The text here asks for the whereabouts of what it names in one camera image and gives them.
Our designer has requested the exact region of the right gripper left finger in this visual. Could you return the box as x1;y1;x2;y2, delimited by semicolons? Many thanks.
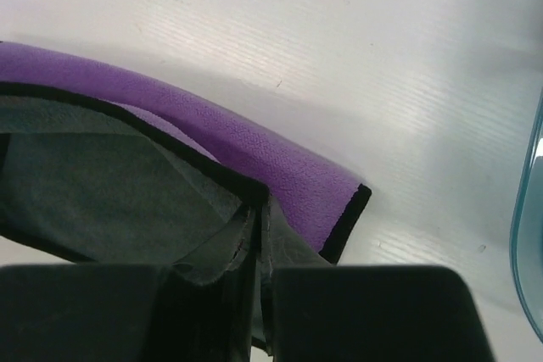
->
1;205;257;361

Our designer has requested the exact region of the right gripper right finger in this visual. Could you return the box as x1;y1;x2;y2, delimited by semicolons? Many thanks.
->
254;198;495;362

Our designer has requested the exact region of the purple microfiber towel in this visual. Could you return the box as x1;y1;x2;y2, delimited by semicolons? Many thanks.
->
1;42;372;263

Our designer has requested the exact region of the teal translucent plastic tray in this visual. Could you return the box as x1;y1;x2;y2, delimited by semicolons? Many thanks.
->
510;103;543;338

